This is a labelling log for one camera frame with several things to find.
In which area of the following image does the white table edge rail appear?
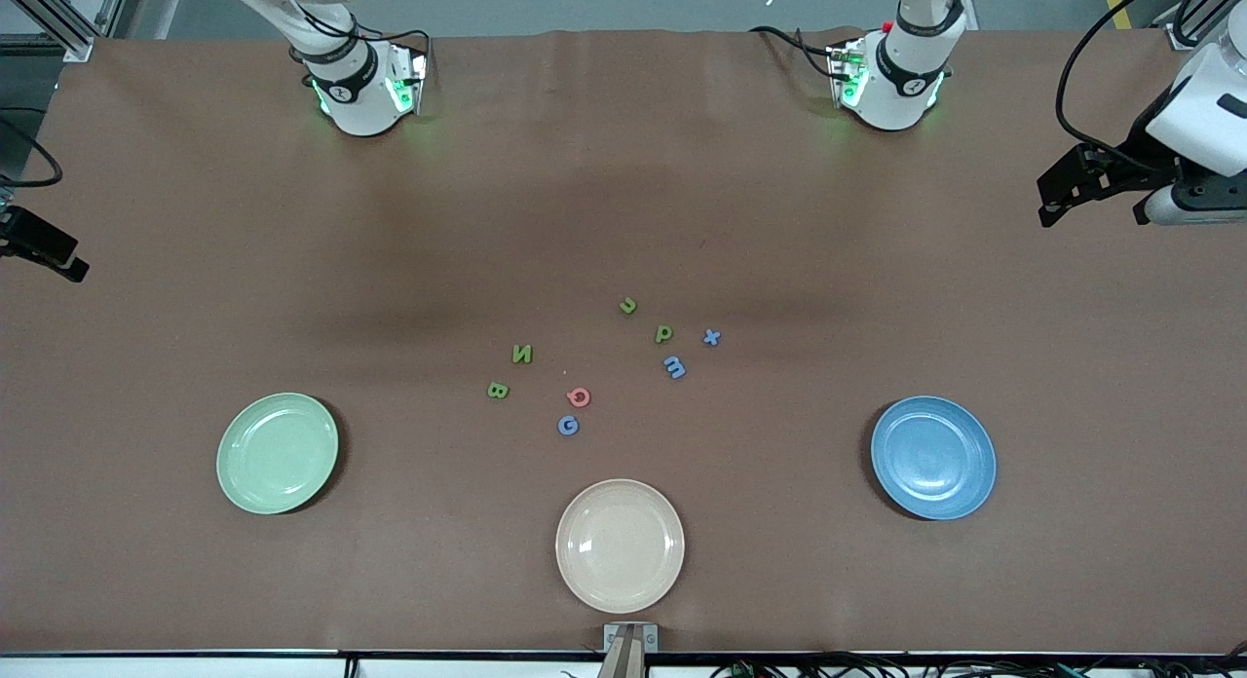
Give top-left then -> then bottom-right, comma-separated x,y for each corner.
0,651 -> 1247,678

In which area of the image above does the black left base cable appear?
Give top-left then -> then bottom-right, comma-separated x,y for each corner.
748,23 -> 841,80

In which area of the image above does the aluminium frame post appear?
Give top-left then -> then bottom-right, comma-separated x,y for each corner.
0,0 -> 132,63
1159,0 -> 1247,52

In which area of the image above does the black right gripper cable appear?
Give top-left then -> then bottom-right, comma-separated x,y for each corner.
0,113 -> 64,188

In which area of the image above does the beige plate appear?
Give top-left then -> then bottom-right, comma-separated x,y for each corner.
555,478 -> 686,615

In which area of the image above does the black base cable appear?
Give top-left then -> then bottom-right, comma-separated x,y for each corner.
268,0 -> 432,63
748,23 -> 841,80

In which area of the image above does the brown table cover sheet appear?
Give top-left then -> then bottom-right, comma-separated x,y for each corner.
0,27 -> 1247,655

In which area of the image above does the blue plate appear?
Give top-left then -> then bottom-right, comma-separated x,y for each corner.
870,395 -> 998,521

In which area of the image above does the black right base cable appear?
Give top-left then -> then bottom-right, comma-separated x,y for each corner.
268,0 -> 432,63

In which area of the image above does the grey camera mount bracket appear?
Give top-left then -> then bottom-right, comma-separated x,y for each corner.
601,622 -> 661,678

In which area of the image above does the light green plate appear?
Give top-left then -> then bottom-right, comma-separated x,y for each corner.
215,393 -> 340,515

